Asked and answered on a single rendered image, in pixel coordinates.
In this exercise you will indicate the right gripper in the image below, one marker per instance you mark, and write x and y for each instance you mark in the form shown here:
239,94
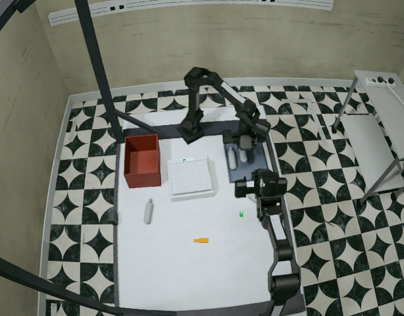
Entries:
240,190

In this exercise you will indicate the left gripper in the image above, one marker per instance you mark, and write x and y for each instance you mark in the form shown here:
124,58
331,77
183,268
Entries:
227,136

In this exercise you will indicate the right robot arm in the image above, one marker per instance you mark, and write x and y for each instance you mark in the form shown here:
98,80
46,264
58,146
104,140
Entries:
281,287

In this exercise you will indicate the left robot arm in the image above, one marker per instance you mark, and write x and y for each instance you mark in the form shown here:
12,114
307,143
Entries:
244,107

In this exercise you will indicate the white cylinder with narrow neck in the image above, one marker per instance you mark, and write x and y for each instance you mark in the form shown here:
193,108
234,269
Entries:
232,159
243,156

